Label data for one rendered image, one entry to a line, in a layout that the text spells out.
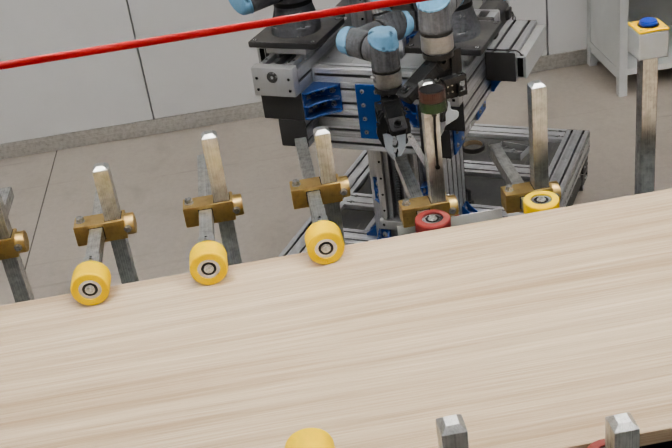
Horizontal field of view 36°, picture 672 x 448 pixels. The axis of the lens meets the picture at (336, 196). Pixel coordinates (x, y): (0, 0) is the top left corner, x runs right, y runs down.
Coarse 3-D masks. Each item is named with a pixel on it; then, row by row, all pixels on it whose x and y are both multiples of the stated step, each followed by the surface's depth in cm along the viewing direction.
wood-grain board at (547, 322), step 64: (384, 256) 219; (448, 256) 216; (512, 256) 213; (576, 256) 210; (640, 256) 207; (0, 320) 215; (64, 320) 212; (128, 320) 209; (192, 320) 207; (256, 320) 204; (320, 320) 201; (384, 320) 199; (448, 320) 196; (512, 320) 194; (576, 320) 191; (640, 320) 189; (0, 384) 196; (64, 384) 193; (128, 384) 191; (192, 384) 189; (256, 384) 186; (320, 384) 184; (384, 384) 182; (448, 384) 180; (512, 384) 178; (576, 384) 176; (640, 384) 174
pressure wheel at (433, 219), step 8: (416, 216) 230; (424, 216) 230; (432, 216) 229; (440, 216) 230; (448, 216) 229; (416, 224) 228; (424, 224) 227; (432, 224) 227; (440, 224) 226; (448, 224) 227; (416, 232) 230
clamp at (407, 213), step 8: (400, 200) 245; (416, 200) 244; (424, 200) 244; (448, 200) 242; (456, 200) 243; (400, 208) 243; (408, 208) 241; (416, 208) 241; (424, 208) 242; (432, 208) 242; (440, 208) 242; (448, 208) 242; (456, 208) 243; (400, 216) 246; (408, 216) 242; (408, 224) 243
